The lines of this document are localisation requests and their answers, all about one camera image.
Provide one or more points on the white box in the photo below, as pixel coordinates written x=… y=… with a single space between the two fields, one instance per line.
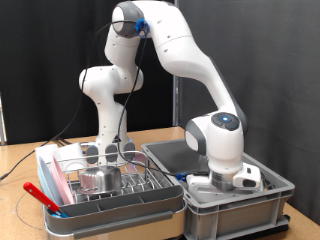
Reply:
x=43 y=153

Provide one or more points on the grey plastic crate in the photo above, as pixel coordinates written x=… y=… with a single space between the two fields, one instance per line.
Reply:
x=233 y=213

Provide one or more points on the metal cup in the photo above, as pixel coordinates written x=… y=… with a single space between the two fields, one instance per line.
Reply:
x=100 y=180

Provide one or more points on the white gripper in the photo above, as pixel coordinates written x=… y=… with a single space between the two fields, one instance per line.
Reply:
x=248 y=178

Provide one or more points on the light blue plate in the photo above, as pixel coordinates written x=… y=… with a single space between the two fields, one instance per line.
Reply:
x=46 y=181

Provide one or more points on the black platform under crate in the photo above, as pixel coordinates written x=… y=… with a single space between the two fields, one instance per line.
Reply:
x=266 y=231

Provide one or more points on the vertical metal pole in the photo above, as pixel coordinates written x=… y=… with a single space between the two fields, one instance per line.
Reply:
x=176 y=100

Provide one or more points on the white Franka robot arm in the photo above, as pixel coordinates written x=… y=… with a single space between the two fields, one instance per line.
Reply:
x=110 y=83

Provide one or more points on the blue utensil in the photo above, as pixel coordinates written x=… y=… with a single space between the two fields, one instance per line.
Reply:
x=58 y=215

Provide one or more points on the grey cutlery holder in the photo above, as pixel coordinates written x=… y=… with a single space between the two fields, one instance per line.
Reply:
x=116 y=203

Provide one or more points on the metal frame post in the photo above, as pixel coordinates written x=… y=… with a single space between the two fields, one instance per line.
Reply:
x=2 y=120

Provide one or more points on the white mug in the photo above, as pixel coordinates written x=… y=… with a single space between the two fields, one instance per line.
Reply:
x=71 y=155

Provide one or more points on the dish drying rack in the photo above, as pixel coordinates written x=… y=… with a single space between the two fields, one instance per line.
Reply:
x=133 y=233

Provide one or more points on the pink plate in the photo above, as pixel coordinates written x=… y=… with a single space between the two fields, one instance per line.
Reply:
x=63 y=186

